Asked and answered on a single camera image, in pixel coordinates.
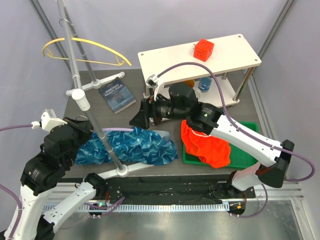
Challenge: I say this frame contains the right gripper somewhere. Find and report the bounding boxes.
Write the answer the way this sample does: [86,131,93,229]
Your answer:
[130,89,189,130]

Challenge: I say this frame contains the purple clothes hanger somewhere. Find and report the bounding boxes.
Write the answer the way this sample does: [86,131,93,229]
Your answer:
[102,127,134,132]

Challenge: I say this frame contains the blue patterned shorts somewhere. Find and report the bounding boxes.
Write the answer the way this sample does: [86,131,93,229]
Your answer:
[75,127,178,166]

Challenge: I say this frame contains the yellow clothes hanger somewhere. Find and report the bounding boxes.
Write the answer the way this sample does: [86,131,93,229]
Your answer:
[41,37,132,67]

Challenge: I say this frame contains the orange shorts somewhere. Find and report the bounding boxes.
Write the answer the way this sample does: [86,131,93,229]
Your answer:
[180,120,231,168]

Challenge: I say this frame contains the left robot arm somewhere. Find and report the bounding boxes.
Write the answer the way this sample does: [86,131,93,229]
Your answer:
[0,117,107,240]

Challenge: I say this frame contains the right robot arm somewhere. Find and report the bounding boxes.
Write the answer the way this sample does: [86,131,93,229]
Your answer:
[129,82,295,198]

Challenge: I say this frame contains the grey clothes rack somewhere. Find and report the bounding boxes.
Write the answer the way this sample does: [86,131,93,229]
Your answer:
[56,0,161,178]

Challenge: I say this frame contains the dark blue book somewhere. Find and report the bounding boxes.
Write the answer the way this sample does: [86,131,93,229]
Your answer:
[98,77,136,114]

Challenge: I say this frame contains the white patterned mug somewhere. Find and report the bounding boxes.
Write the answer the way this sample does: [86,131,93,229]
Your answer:
[184,79,201,99]

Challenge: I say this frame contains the blue cup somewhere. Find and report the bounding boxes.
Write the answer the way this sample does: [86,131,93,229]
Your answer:
[198,76,212,93]

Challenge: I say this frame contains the red cube power socket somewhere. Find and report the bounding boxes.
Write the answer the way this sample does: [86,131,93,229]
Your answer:
[193,38,215,62]

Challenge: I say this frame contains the white two-tier shelf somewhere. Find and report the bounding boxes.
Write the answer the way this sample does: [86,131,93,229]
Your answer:
[138,33,262,107]

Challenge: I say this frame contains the green plastic tray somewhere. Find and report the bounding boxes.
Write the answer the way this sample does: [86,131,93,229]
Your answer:
[182,121,260,169]

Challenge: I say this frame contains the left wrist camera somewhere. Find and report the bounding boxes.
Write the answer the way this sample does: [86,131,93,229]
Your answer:
[31,109,67,132]

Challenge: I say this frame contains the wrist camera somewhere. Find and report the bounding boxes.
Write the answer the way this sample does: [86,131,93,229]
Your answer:
[146,74,166,101]
[31,109,67,132]

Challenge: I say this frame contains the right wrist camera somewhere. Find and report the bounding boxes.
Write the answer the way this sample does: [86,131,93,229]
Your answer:
[146,74,166,101]

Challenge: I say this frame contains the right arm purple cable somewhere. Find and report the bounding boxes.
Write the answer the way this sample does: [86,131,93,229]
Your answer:
[157,61,316,218]

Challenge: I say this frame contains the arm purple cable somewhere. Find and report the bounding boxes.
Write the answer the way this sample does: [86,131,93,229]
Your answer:
[157,61,316,218]
[0,123,126,238]

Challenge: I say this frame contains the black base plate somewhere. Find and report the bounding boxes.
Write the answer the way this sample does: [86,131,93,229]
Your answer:
[91,175,256,205]

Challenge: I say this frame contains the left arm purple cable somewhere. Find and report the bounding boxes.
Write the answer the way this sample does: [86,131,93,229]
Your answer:
[0,123,126,238]

